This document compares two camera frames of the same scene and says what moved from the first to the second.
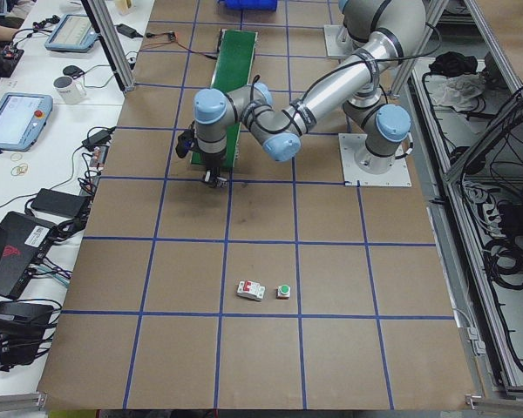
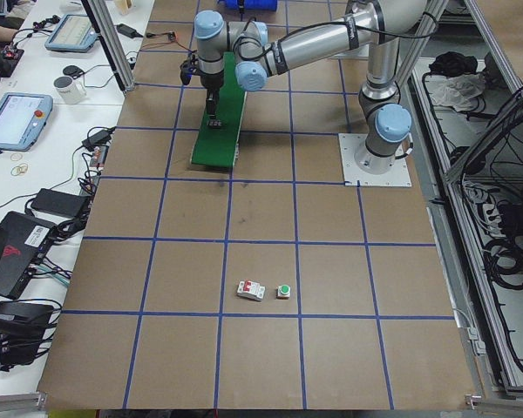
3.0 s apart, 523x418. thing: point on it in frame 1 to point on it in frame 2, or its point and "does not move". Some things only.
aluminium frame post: x=105 y=25 does not move
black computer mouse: x=73 y=70 does not move
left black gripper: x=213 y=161 to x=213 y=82
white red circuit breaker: x=250 y=289 does not move
